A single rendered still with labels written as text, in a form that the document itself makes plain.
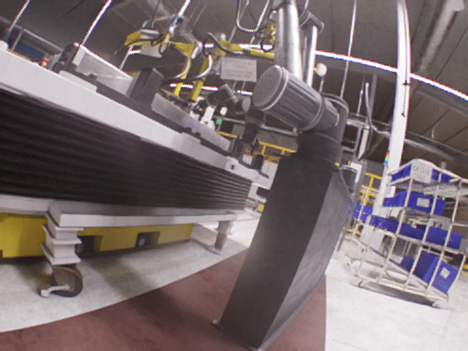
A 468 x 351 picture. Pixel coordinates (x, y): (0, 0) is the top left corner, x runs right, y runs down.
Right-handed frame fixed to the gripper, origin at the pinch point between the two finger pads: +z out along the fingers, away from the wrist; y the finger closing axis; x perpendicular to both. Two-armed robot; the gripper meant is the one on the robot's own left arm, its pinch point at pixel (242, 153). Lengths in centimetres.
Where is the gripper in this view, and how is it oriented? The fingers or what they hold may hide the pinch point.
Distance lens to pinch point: 124.4
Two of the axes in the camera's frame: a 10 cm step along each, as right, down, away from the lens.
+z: -3.2, 9.5, -0.1
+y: 7.8, 2.6, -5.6
